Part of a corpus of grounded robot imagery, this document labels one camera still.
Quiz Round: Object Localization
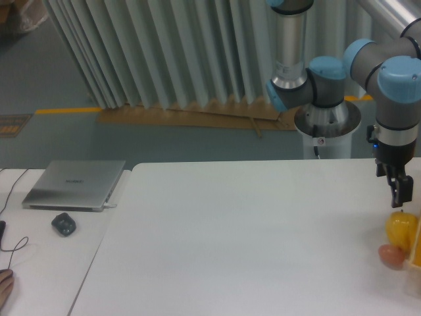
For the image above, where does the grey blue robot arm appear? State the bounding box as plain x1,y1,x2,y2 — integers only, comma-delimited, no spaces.
266,1,420,207

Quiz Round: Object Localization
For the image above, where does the yellow pepper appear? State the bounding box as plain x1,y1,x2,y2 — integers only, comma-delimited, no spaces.
385,210,418,253

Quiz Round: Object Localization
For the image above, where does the silver laptop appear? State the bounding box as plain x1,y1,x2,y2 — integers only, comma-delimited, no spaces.
22,160,126,211

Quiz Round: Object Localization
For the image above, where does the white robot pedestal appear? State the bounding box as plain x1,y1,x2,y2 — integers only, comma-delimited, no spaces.
294,101,361,159

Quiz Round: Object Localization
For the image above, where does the person hand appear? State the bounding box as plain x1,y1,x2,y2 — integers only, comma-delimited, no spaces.
0,269,14,307

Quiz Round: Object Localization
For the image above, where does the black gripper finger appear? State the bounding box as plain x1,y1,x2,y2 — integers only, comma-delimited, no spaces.
391,176,413,208
385,166,396,198

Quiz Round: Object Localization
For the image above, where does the black device on left edge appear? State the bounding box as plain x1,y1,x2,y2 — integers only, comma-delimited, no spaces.
0,221,6,244

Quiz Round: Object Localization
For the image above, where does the cardboard sheet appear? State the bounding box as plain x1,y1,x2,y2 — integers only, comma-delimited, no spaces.
97,97,297,137

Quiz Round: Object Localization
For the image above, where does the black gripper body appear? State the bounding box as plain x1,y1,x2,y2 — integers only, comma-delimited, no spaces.
366,124,415,178

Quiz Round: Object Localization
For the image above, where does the yellow basket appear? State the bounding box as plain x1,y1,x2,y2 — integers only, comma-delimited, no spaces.
405,216,420,299

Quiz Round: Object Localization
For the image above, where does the grey folding partition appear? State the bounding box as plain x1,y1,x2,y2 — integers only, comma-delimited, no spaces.
42,0,374,110

